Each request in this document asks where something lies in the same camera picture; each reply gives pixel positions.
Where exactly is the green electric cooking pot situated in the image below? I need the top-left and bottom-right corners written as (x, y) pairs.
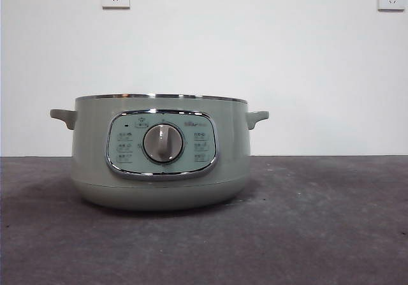
top-left (49, 92), bottom-right (270, 212)

